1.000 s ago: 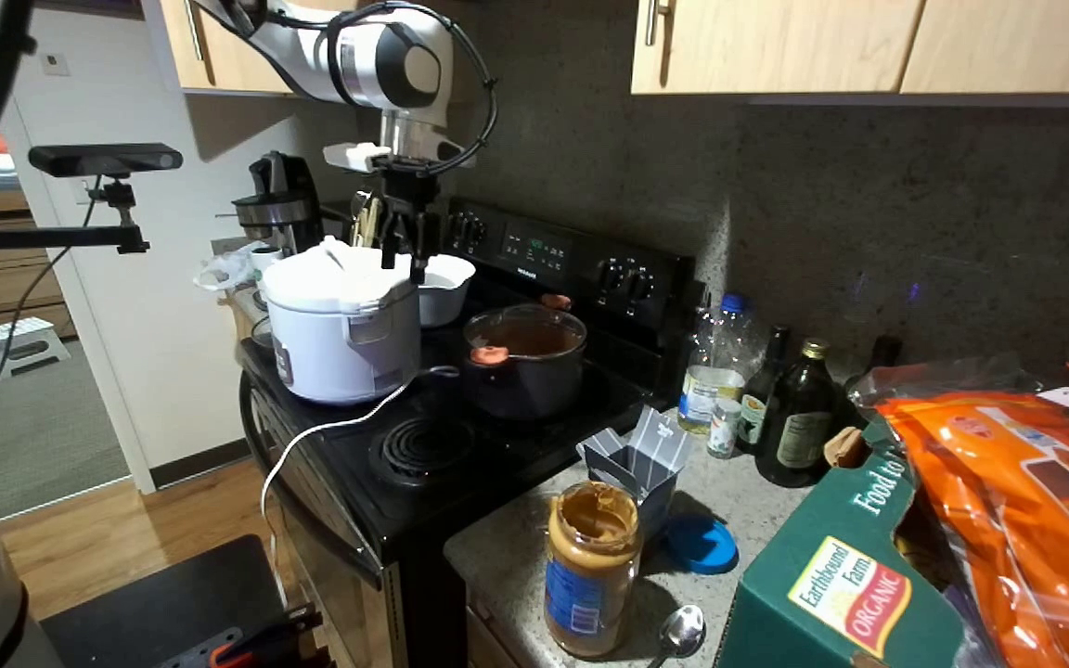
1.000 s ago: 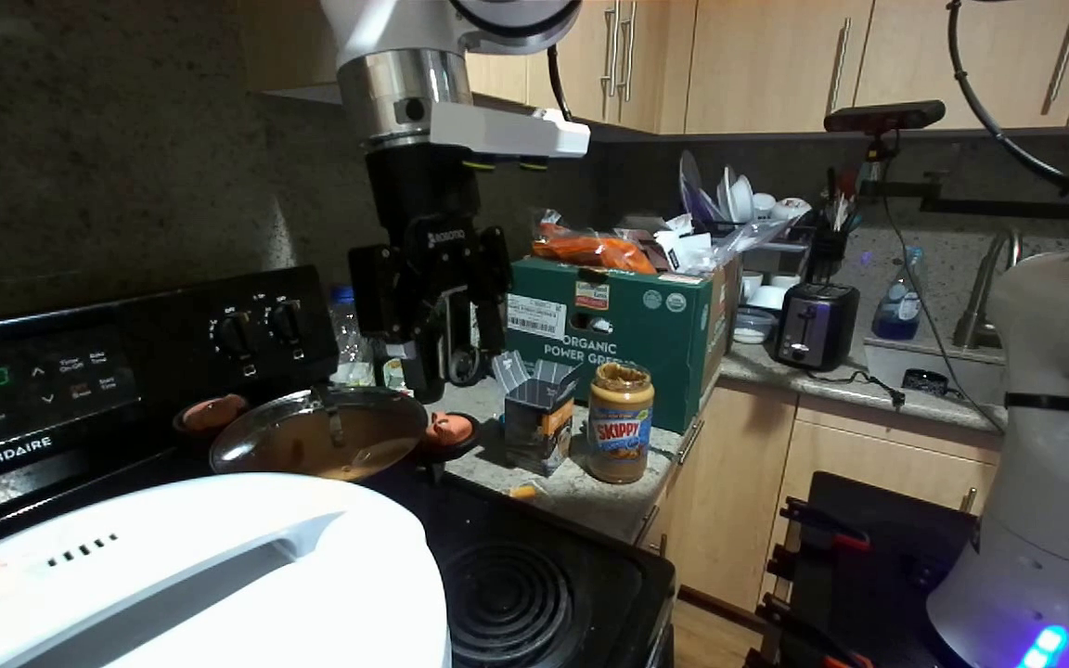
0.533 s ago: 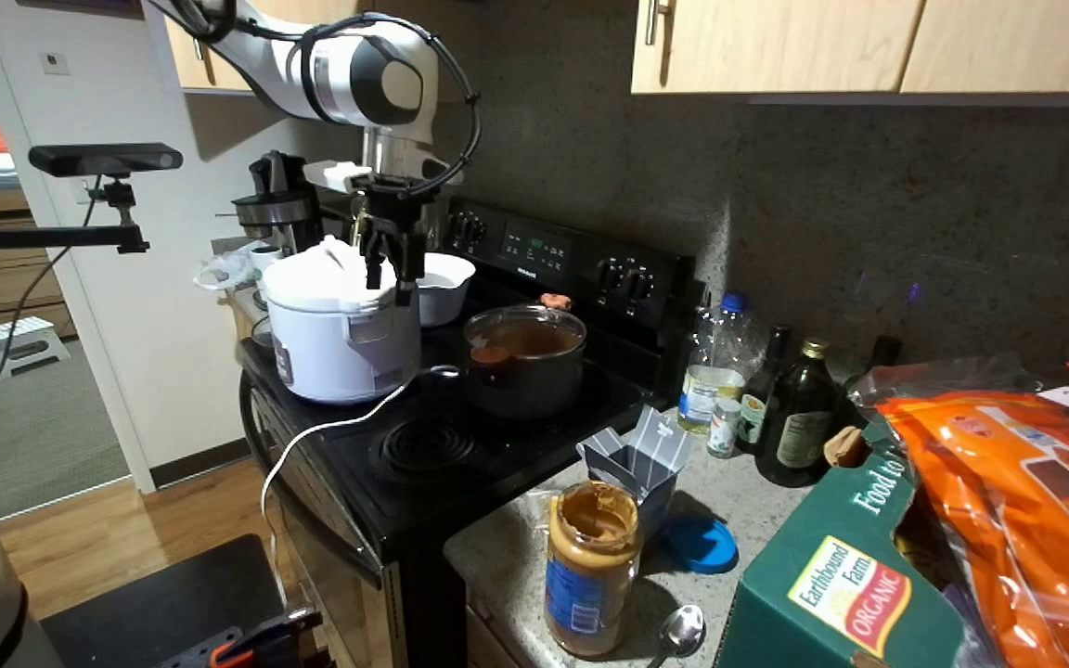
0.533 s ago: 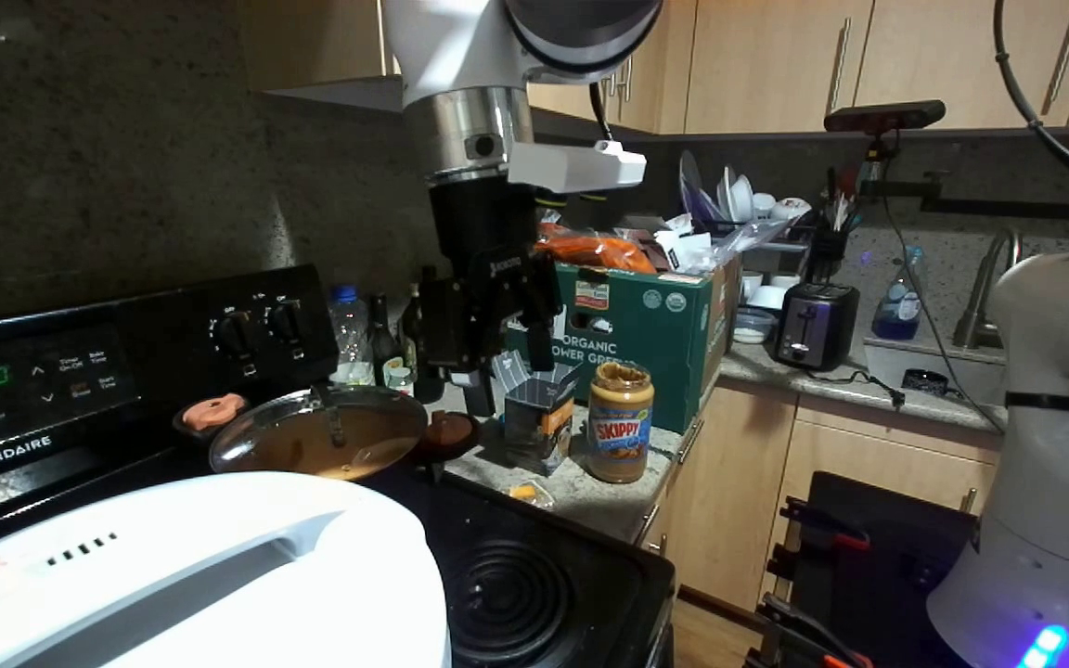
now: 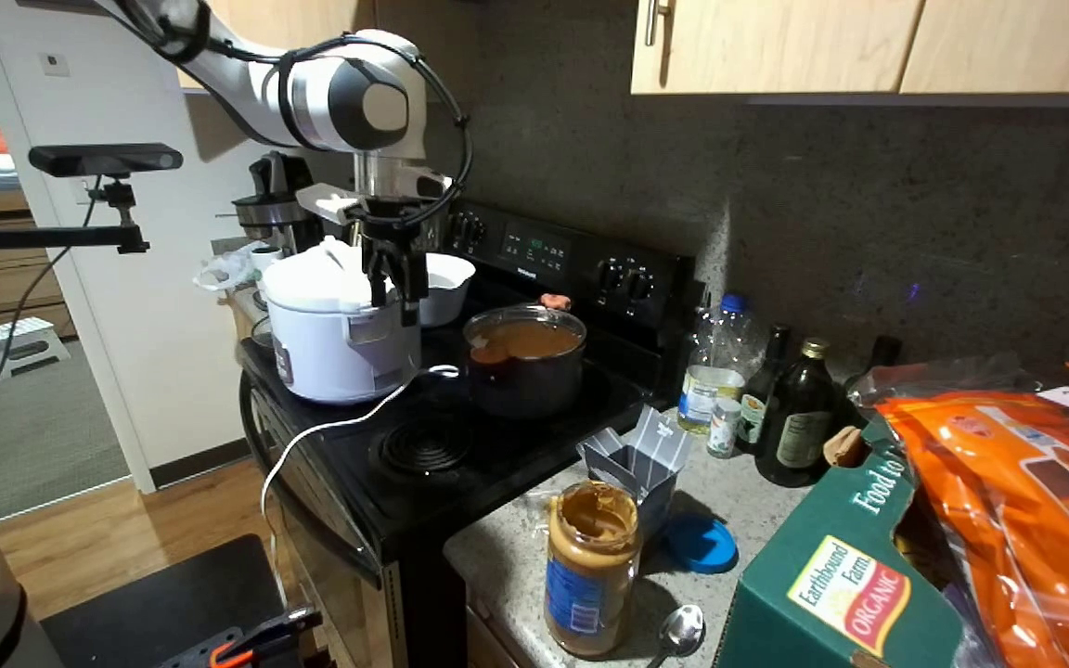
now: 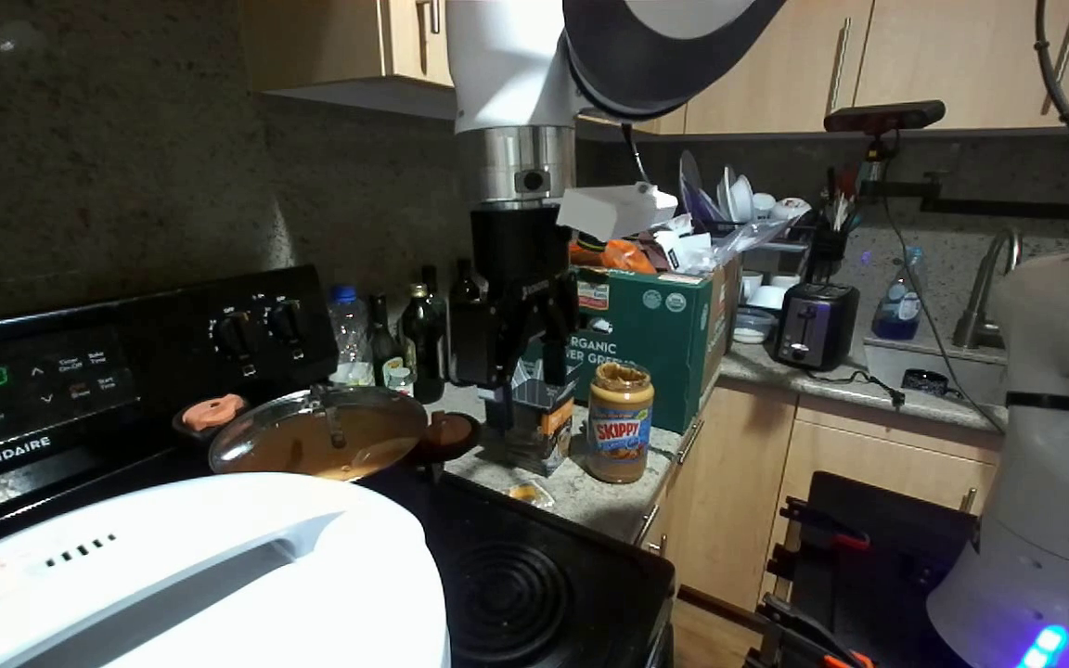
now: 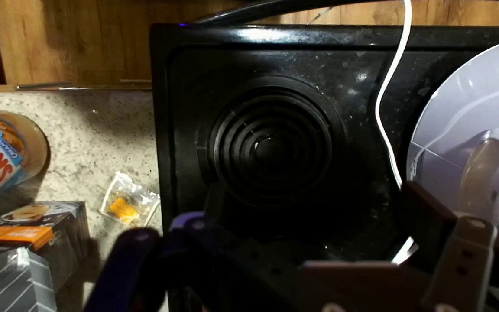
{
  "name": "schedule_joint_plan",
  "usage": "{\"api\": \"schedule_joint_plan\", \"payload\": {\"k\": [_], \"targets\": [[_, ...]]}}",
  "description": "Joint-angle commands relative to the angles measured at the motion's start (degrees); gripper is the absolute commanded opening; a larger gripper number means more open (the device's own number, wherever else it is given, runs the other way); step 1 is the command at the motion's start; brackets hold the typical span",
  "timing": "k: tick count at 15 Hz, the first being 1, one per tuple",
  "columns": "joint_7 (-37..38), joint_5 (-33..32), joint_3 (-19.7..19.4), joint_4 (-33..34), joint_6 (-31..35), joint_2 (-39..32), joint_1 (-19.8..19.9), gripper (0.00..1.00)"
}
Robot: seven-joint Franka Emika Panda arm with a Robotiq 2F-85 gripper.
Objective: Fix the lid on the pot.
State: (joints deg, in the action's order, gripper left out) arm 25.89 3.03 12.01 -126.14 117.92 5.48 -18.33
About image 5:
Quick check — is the peanut butter jar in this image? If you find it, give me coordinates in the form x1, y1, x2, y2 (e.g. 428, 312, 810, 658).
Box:
543, 475, 644, 664

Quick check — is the white power cable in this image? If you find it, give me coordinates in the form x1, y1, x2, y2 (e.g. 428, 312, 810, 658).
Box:
253, 360, 466, 526

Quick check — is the thin camera cable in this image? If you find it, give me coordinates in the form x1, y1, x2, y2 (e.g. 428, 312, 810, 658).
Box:
0, 181, 107, 465

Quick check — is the tan cork stopper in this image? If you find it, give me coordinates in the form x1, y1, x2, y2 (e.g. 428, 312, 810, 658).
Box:
815, 420, 872, 473

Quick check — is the green cardboard box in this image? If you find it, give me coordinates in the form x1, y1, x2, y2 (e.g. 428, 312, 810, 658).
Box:
709, 415, 973, 668

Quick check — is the clear bottle with blue cap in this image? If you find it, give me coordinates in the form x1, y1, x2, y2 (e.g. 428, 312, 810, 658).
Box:
675, 288, 757, 429

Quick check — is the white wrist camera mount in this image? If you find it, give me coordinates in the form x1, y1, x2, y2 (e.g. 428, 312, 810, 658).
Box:
289, 178, 368, 234

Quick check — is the light wood upper cabinet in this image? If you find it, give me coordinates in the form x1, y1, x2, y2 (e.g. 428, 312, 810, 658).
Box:
624, 0, 1069, 113

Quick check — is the blue round silicone lid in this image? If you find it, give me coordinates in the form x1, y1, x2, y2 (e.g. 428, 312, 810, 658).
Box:
653, 507, 742, 577

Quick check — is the white rice cooker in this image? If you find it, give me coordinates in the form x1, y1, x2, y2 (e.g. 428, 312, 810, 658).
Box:
256, 236, 428, 411

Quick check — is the white step stool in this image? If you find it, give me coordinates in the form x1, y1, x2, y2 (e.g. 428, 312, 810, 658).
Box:
0, 312, 73, 377

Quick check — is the metal spoon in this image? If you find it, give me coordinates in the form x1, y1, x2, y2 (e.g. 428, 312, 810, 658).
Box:
650, 598, 712, 668

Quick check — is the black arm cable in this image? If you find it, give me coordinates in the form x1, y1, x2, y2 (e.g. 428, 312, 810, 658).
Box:
272, 27, 477, 234

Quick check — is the dark oil bottle gold cap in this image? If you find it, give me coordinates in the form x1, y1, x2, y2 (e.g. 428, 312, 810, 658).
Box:
754, 333, 856, 489

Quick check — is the white bowl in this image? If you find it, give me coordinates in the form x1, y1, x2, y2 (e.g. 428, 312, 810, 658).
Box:
417, 248, 477, 333

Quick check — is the brown pot with orange handles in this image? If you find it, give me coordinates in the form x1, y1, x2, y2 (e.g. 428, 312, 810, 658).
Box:
461, 288, 592, 426

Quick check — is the slim dark glass bottle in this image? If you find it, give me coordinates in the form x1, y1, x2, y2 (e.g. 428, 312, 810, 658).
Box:
733, 318, 796, 457

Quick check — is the black base platform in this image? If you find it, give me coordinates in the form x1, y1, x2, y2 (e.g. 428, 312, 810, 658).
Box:
37, 531, 319, 668

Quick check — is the black Frigidaire stove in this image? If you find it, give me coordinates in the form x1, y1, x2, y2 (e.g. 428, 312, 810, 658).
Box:
232, 202, 700, 668

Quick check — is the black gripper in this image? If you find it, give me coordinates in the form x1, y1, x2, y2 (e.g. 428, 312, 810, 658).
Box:
352, 192, 436, 329

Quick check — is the dark box with clear flaps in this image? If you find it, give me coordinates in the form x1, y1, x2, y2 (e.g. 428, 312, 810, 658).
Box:
577, 403, 689, 526

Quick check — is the small spice jar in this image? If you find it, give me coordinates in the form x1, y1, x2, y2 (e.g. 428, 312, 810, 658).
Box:
706, 394, 746, 465

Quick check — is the orange black clamp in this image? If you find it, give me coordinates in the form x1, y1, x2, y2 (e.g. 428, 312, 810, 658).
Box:
152, 603, 331, 668

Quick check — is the black stereo camera on stand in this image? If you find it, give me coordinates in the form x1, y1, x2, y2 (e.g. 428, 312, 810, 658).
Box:
0, 136, 186, 260

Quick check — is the orange plastic bag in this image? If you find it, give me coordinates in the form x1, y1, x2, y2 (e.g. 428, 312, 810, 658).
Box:
872, 358, 1069, 668

